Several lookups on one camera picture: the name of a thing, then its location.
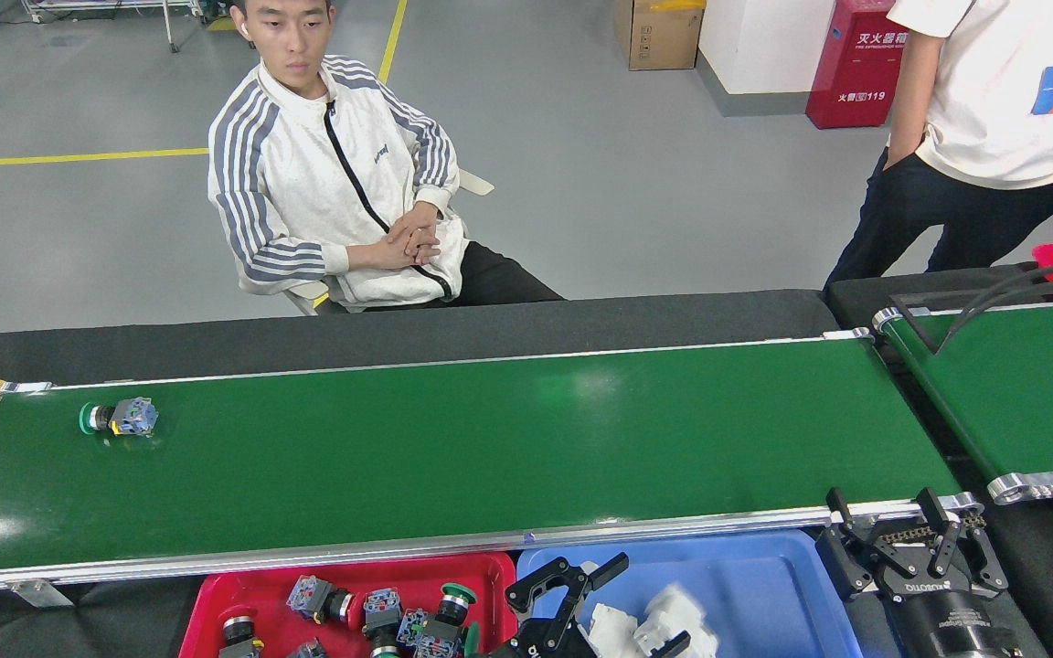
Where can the seated person's right hand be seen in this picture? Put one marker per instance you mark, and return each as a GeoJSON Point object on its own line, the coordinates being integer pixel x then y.
{"type": "Point", "coordinates": [398, 253]}

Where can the brown cardboard box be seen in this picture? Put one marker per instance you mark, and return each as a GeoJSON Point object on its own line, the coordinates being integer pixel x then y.
{"type": "Point", "coordinates": [659, 37]}

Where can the seated person's left hand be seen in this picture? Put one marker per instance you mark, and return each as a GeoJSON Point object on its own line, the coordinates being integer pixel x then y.
{"type": "Point", "coordinates": [420, 217]}

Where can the white wheeled stand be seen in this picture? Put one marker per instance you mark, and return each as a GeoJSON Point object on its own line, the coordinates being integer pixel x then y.
{"type": "Point", "coordinates": [106, 7]}

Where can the long green conveyor belt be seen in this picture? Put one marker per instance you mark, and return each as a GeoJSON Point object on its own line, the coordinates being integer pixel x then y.
{"type": "Point", "coordinates": [490, 439]}

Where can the seated person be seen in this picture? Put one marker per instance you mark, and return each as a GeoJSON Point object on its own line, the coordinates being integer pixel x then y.
{"type": "Point", "coordinates": [289, 164]}

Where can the red fire extinguisher cabinet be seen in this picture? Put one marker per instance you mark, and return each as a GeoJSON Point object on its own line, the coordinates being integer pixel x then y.
{"type": "Point", "coordinates": [856, 73]}

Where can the blue plastic tray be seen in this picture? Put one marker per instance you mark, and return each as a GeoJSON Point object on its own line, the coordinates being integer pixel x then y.
{"type": "Point", "coordinates": [764, 603]}

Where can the short green conveyor belt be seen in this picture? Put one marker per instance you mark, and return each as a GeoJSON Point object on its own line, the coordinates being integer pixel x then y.
{"type": "Point", "coordinates": [1020, 402]}

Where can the red plastic tray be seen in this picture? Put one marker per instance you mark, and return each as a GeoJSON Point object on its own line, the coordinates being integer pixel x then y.
{"type": "Point", "coordinates": [252, 589]}

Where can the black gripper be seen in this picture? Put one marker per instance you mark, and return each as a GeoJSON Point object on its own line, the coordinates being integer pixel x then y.
{"type": "Point", "coordinates": [942, 621]}
{"type": "Point", "coordinates": [545, 644]}

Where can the standing person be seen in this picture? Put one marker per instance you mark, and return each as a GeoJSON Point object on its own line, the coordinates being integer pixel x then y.
{"type": "Point", "coordinates": [983, 119]}

